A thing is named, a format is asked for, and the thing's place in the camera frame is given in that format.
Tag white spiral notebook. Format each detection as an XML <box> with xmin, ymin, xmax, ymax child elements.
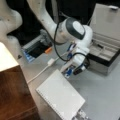
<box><xmin>36</xmin><ymin>70</ymin><xmax>85</xmax><ymax>120</ymax></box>

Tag metal binder clips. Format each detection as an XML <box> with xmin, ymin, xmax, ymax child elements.
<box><xmin>77</xmin><ymin>109</ymin><xmax>91</xmax><ymax>120</ymax></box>

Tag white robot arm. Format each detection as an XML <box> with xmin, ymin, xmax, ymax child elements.
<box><xmin>27</xmin><ymin>0</ymin><xmax>93</xmax><ymax>78</ymax></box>

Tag white cable with adapter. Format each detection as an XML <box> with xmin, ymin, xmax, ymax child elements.
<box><xmin>26</xmin><ymin>54</ymin><xmax>64</xmax><ymax>84</ymax></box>

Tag brown wooden shelf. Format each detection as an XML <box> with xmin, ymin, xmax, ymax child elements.
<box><xmin>0</xmin><ymin>42</ymin><xmax>40</xmax><ymax>120</ymax></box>

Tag grey metal tray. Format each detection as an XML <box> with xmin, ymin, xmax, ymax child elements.
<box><xmin>22</xmin><ymin>29</ymin><xmax>53</xmax><ymax>62</ymax></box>

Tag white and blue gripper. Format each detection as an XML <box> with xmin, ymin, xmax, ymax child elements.
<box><xmin>62</xmin><ymin>43</ymin><xmax>90</xmax><ymax>78</ymax></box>

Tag black lidded drawer box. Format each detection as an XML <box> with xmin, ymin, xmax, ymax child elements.
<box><xmin>89</xmin><ymin>4</ymin><xmax>120</xmax><ymax>75</ymax></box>

